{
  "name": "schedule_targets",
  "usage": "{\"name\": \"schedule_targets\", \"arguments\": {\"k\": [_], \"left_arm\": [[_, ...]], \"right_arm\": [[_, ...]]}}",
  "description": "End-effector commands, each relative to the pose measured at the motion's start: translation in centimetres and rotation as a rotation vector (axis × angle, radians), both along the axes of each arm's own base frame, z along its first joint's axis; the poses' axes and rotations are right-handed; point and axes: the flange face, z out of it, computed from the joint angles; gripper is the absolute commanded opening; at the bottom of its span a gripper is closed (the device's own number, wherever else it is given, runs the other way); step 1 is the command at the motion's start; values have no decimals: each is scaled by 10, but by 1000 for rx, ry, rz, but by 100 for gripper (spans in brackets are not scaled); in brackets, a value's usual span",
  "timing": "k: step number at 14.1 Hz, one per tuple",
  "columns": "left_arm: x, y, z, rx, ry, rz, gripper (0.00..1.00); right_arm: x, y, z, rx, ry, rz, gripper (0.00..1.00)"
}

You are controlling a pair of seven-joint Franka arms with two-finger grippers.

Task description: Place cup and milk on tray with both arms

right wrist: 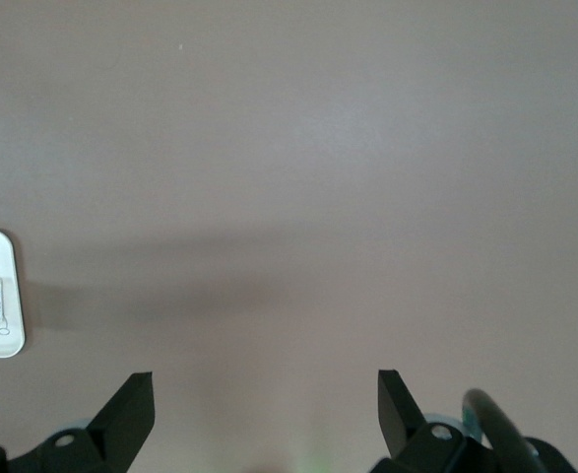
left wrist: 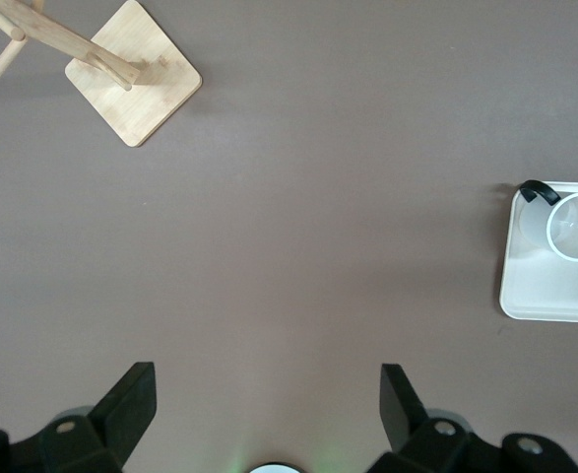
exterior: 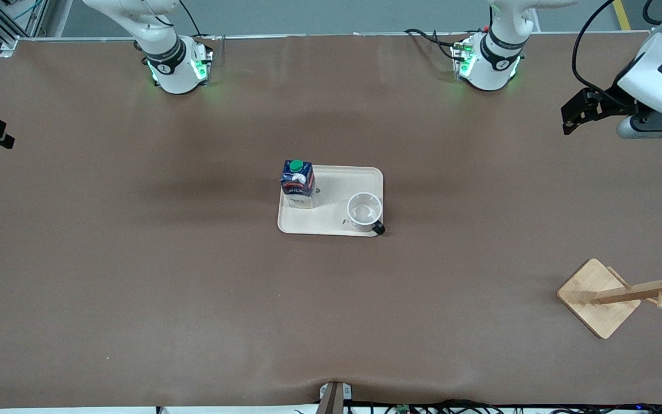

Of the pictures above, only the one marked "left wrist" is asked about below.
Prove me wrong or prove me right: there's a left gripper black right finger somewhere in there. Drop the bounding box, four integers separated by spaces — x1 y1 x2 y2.
366 363 506 473

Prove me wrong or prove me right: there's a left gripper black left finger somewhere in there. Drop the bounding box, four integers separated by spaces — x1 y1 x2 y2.
39 362 158 473

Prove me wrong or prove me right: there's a white smiley mug black handle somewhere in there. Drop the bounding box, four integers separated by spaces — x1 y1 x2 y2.
517 179 578 261

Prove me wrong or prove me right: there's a cream rectangular tray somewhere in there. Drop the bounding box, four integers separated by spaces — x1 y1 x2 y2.
498 180 578 324

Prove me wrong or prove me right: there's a brown table cover mat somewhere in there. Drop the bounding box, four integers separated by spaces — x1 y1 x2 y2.
0 0 578 473

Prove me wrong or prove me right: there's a wooden mug stand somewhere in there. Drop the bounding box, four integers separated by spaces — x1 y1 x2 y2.
0 0 204 148

